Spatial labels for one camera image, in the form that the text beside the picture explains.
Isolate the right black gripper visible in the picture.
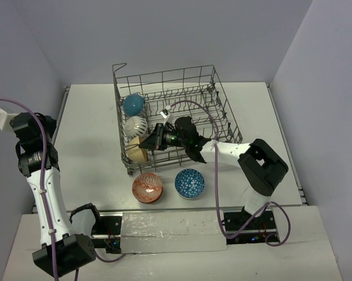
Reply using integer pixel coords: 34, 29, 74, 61
140, 122, 189, 150

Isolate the yellow bowl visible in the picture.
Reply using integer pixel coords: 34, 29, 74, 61
125, 136, 149, 163

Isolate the plain blue bowl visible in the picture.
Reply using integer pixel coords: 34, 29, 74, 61
123, 94, 144, 117

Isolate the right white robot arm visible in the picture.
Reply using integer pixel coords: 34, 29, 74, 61
139, 117, 289, 229

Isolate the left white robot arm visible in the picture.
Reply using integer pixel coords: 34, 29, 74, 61
9, 112, 103, 280

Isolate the red patterned bowl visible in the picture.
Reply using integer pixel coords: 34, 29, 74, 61
132, 173, 164, 204

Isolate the blue patterned bowl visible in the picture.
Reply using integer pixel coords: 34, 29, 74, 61
174, 169, 205, 200

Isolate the grey wire dish rack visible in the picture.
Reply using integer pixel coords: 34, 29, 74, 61
112, 63, 243, 175

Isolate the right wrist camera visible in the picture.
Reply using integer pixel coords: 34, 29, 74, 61
160, 105, 174, 129

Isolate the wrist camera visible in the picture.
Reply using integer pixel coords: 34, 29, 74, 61
160, 105, 174, 129
0, 107, 18, 133

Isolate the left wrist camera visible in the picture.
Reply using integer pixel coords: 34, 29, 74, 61
0, 107, 18, 133

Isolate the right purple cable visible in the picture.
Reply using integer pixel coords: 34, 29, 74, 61
169, 100, 291, 248

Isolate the purple cable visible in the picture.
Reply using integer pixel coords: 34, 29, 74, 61
0, 98, 127, 281
169, 100, 291, 248

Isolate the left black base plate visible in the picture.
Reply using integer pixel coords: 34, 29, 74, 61
91, 215, 122, 254

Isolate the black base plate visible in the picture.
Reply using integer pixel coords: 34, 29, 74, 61
91, 215, 122, 254
222, 210, 280, 245

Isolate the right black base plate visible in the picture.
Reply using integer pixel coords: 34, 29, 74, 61
222, 210, 280, 245

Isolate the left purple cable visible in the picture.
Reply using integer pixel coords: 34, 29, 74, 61
0, 98, 127, 281

